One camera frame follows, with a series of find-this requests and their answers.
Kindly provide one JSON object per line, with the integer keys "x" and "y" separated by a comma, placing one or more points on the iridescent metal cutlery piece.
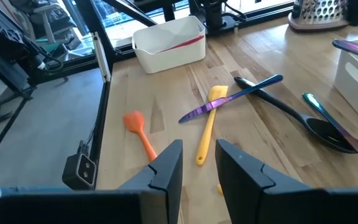
{"x": 356, "y": 49}
{"x": 259, "y": 84}
{"x": 317, "y": 107}

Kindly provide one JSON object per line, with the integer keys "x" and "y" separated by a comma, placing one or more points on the orange silicone spatula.
{"x": 134, "y": 123}

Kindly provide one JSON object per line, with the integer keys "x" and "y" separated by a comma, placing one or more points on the white office chair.
{"x": 47, "y": 18}

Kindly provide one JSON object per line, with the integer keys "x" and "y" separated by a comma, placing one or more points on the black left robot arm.
{"x": 213, "y": 15}

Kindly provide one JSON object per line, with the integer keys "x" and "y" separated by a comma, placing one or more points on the black slotted spoon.
{"x": 319, "y": 129}

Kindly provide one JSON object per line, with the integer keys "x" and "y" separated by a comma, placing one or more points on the yellow silicone spatula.
{"x": 205, "y": 140}

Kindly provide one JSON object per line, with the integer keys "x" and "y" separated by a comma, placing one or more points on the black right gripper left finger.
{"x": 160, "y": 186}

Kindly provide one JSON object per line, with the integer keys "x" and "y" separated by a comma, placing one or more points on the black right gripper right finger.
{"x": 241, "y": 180}

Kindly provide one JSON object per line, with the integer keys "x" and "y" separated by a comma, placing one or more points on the silver metal bracket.
{"x": 102, "y": 59}

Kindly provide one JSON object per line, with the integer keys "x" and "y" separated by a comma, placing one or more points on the large white plastic bin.
{"x": 172, "y": 59}

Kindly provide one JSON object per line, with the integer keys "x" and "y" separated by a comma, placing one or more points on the black power adapter box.
{"x": 79, "y": 172}

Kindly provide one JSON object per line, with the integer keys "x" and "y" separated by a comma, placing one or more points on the small white plastic bin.
{"x": 353, "y": 99}

